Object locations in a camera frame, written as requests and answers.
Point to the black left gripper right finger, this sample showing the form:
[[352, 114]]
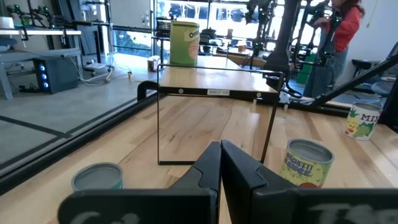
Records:
[[267, 205]]

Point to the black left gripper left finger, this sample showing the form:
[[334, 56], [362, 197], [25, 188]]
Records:
[[186, 205]]

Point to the yellow-green spaghetti sauce can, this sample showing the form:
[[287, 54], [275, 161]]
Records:
[[304, 171]]

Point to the short mushroom can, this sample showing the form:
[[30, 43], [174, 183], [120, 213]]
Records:
[[96, 177]]

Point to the white fruit-print carton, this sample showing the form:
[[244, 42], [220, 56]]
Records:
[[362, 121]]

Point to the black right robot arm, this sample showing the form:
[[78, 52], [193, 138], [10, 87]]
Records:
[[281, 40]]

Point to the green crate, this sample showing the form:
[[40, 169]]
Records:
[[306, 70]]

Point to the green oranges can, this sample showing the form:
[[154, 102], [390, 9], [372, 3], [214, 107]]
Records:
[[182, 46]]

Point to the black stool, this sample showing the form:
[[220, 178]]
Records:
[[365, 65]]

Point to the black computer tower blue lights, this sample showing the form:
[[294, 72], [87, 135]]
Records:
[[59, 74]]

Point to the person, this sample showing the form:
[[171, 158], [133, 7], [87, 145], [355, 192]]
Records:
[[345, 31]]

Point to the grey background desk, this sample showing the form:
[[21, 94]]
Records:
[[34, 56]]

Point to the black background robot rig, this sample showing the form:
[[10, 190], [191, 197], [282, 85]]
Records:
[[59, 20]]

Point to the black table edge rail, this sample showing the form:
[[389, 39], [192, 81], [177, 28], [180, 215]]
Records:
[[77, 143]]

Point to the wooden shelf with black frame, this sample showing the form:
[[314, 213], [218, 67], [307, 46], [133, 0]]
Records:
[[211, 81]]

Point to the black diagonal frame strut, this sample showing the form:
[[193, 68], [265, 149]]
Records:
[[354, 81]]

